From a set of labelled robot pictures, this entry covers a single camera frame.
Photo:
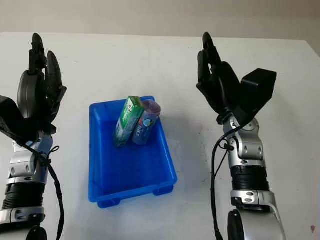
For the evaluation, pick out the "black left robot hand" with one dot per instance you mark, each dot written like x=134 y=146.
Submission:
x=30 y=95

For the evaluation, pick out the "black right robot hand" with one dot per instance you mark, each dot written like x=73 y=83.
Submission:
x=225 y=85

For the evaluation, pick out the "purple cylindrical can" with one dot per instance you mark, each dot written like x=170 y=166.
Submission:
x=147 y=127

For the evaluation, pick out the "green toothpaste box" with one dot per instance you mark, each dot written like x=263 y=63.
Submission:
x=127 y=122

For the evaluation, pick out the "blue plastic tray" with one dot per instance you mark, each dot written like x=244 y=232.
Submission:
x=135 y=170

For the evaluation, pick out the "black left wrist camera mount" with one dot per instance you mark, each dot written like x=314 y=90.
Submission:
x=8 y=115

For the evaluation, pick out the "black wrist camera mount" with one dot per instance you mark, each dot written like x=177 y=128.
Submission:
x=260 y=85
x=8 y=115

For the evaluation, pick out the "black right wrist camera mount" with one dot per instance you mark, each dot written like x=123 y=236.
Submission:
x=260 y=85

